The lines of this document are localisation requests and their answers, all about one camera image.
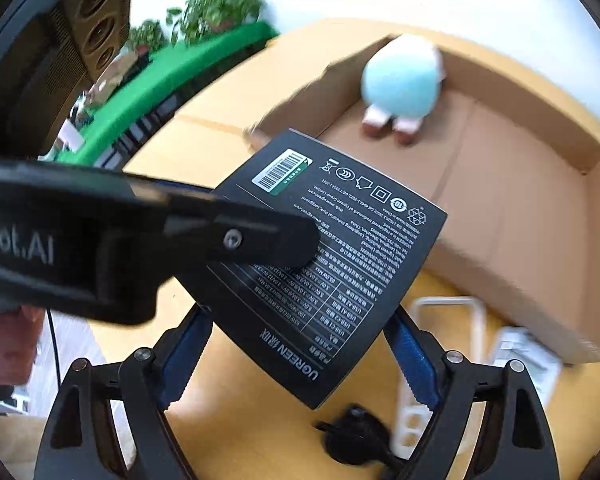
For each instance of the clear white phone case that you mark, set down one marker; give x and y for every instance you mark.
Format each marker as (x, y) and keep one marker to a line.
(445, 332)

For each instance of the black sunglasses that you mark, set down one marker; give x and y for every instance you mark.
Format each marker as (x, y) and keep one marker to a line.
(356, 437)

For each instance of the green covered side table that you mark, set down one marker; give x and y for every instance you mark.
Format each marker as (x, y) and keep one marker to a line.
(142, 106)

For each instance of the left human hand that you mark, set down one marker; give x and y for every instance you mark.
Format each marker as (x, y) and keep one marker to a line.
(19, 334)

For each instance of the pig plush green hair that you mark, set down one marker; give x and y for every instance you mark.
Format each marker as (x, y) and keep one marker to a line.
(400, 86)

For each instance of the black UGREEN charger box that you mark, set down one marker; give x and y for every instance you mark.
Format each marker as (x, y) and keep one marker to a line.
(307, 328)

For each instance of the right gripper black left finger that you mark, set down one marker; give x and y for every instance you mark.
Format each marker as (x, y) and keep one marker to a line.
(109, 421)

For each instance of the small potted green plant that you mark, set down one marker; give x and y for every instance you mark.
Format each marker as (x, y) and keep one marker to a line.
(148, 36)

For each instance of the shallow cardboard box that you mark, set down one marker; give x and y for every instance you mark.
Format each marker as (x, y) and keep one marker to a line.
(518, 178)

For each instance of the white plastic blister pack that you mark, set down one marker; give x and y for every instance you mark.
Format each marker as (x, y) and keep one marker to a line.
(544, 367)

